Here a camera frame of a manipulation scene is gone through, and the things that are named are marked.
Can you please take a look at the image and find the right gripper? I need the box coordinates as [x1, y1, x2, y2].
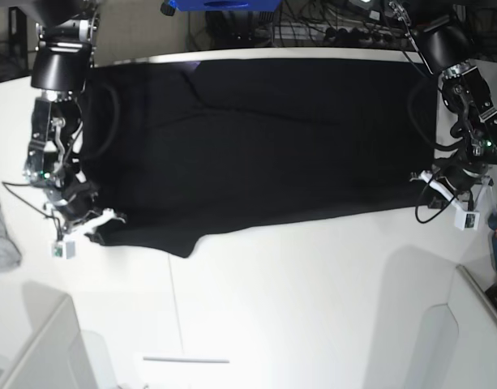
[43, 180, 126, 246]

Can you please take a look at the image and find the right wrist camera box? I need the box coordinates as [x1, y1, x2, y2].
[51, 241, 75, 259]

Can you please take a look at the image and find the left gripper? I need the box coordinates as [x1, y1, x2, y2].
[409, 160, 494, 211]

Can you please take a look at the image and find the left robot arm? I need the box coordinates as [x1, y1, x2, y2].
[382, 1, 497, 204]

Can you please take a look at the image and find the black power strip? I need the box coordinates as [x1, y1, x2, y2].
[323, 28, 401, 47]

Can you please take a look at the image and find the blue plastic bin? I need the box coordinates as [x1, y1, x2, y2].
[168, 0, 281, 11]

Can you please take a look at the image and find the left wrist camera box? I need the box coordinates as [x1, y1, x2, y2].
[454, 208, 480, 231]

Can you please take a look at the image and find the black T-shirt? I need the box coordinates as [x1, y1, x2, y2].
[82, 59, 438, 258]

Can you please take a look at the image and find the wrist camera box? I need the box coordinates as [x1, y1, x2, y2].
[454, 208, 480, 231]
[51, 241, 75, 259]

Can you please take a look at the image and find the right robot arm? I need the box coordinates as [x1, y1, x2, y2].
[21, 1, 125, 246]

